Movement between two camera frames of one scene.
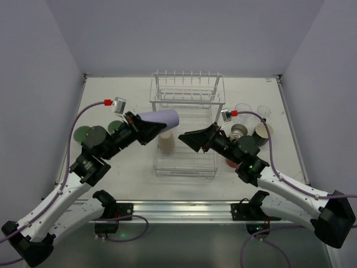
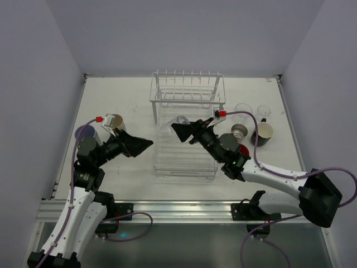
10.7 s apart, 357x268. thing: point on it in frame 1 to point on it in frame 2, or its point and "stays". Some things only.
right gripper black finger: x=197 y=139 to x=184 y=131
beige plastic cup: x=166 y=141 to x=119 y=123
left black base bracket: x=111 y=211 stays
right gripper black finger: x=207 y=134 to x=203 y=123
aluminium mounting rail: x=184 y=211 stays
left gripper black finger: x=135 y=119 to x=124 y=137
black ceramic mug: x=260 y=134 stays
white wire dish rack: x=197 y=96 stays
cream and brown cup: x=237 y=130 stays
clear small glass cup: x=264 y=110 stays
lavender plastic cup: x=170 y=118 to x=88 y=131
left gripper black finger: x=145 y=131 to x=133 y=147
